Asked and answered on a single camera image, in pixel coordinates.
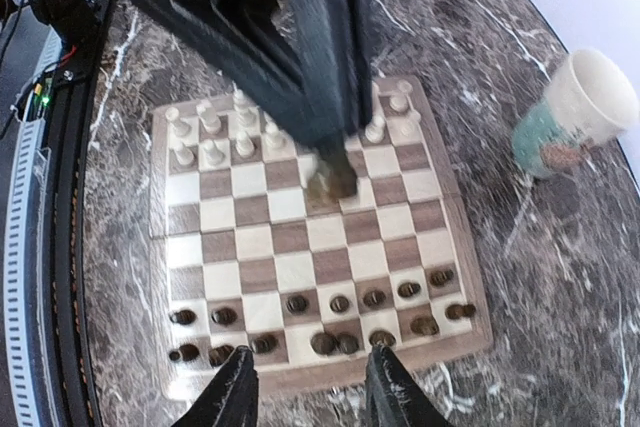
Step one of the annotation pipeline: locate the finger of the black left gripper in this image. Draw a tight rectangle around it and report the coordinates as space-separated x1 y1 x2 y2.
290 0 373 150
131 0 310 145

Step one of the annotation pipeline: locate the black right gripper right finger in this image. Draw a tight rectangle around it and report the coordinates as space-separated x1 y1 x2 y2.
365 344 452 427

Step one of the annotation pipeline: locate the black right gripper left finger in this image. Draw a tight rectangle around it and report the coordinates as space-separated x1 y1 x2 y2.
173 346 259 427

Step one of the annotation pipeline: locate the dark chess pawn corner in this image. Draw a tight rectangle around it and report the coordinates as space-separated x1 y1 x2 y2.
429 269 455 288

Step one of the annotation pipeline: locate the dark chess piece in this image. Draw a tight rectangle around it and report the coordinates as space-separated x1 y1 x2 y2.
306 144 358 205

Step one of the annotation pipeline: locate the wooden chess board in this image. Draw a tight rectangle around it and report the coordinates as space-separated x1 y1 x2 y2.
150 76 493 401

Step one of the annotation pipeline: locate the white chess pieces row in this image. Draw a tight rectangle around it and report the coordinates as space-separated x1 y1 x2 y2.
164 79 424 171

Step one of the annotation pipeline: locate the ceramic coral pattern mug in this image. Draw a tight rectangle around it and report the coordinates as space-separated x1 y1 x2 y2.
511 49 639 179

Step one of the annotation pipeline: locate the black front rail base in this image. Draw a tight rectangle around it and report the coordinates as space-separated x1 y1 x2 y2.
23 0 115 426

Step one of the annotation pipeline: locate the white slotted cable duct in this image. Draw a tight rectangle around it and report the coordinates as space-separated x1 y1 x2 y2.
2 26 61 427

